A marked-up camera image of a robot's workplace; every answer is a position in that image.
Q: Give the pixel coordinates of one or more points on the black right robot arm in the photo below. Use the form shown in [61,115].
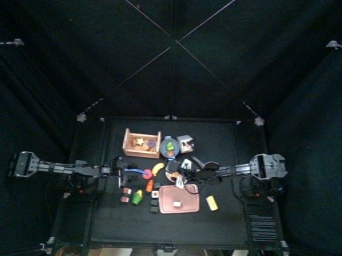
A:
[258,166]

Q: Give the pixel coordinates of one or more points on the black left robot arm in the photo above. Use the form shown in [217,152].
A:
[58,166]

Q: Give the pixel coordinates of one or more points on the orange salmon sushi piece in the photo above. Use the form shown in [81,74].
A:
[171,175]

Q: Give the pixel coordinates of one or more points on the red white sushi piece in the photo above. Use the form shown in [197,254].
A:
[127,191]
[125,199]

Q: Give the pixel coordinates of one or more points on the black white sushi roll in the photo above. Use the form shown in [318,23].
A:
[155,194]

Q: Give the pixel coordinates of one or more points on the white black rice ball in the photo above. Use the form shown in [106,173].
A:
[181,182]

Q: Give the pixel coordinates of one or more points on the white triangular rice ball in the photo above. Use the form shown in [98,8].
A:
[186,163]

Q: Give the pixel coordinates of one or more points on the black toy frying pan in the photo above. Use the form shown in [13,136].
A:
[209,165]

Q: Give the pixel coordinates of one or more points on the black square toy block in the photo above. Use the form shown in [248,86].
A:
[173,165]

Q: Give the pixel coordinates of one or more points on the orange toy carrot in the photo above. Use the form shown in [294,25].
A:
[150,185]

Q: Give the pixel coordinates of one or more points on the green yellow toy corn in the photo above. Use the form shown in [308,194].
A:
[138,197]

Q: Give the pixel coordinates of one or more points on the yellow toy banana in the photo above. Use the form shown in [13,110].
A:
[158,168]

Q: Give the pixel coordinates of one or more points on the pink cutting board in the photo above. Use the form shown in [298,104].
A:
[180,199]

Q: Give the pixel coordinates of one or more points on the open wooden box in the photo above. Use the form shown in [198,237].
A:
[142,144]

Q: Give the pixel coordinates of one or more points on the yellow star toy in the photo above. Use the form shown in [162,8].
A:
[141,141]

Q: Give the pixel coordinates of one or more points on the purple round toy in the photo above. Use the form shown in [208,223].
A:
[151,144]

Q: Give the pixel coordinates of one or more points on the small white cube toy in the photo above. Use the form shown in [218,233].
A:
[177,203]

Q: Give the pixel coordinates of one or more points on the green toy vegetable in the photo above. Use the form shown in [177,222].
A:
[170,146]

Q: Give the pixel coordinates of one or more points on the grey white toy appliance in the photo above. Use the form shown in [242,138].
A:
[185,143]

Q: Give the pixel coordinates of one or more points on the yellow toy block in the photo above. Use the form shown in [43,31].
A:
[212,203]

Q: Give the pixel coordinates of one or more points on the grey metal frame bracket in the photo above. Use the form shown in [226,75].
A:
[17,42]
[260,121]
[81,117]
[333,44]

